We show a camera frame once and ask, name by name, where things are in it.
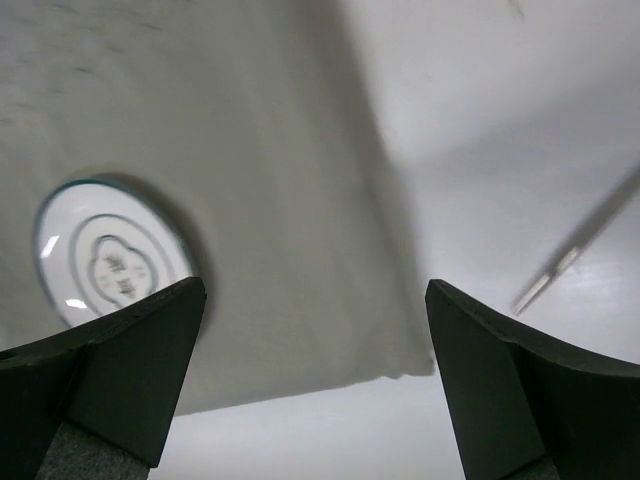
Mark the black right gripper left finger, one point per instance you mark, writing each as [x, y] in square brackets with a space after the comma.
[97, 401]

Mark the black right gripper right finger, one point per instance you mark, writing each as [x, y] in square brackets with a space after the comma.
[526, 405]

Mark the silver table knife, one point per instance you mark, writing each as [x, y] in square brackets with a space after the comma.
[579, 240]

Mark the grey cloth placemat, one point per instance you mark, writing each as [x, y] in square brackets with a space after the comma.
[252, 116]

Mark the white plate blue rim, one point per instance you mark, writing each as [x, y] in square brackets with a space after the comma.
[105, 242]

